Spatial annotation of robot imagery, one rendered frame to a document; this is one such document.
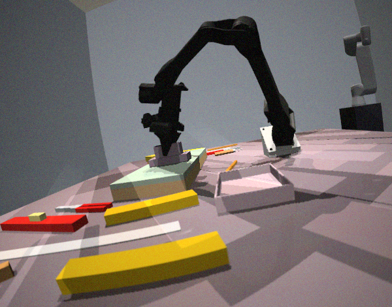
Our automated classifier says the small orange-brown cube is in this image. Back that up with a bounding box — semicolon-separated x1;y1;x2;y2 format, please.
0;261;14;283

